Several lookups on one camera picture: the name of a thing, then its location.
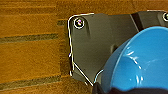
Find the solid blue bowl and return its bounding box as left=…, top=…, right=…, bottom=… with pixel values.
left=99, top=26, right=168, bottom=93

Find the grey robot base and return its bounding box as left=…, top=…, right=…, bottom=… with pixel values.
left=67, top=10, right=168, bottom=88

